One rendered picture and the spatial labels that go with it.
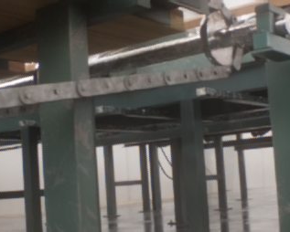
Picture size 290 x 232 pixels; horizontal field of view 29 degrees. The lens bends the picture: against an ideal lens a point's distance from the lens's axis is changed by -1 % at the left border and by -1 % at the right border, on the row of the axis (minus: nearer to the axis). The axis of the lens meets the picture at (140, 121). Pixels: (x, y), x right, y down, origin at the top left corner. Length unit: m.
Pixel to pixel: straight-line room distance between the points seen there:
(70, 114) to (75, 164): 0.10
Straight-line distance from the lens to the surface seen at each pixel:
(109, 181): 6.78
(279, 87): 1.74
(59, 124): 1.14
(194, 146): 2.95
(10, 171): 8.63
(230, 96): 2.72
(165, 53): 1.55
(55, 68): 1.16
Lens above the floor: 0.40
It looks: 6 degrees up
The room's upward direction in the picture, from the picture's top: 4 degrees counter-clockwise
